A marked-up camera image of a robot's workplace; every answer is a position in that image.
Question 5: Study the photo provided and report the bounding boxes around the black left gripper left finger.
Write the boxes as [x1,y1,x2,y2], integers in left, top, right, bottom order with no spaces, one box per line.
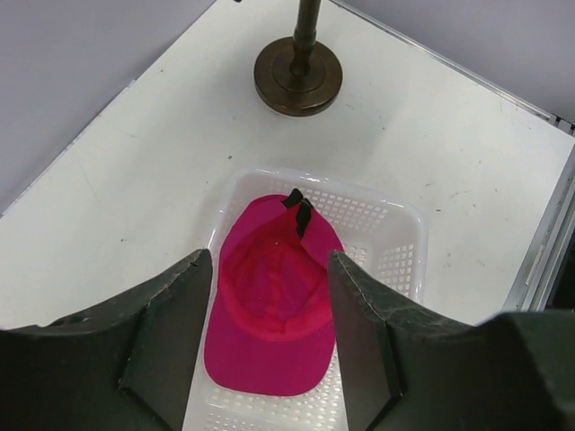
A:
[1,250,212,430]

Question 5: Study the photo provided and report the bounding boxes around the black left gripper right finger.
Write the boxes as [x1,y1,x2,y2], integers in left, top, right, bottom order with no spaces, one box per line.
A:
[328,251,574,430]

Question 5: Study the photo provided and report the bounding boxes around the white plastic basket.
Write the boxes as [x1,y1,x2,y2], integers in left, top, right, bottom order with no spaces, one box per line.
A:
[183,169,428,430]

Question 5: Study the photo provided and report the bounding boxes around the pink baseball cap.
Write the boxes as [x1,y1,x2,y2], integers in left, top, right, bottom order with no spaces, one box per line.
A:
[204,189,343,397]

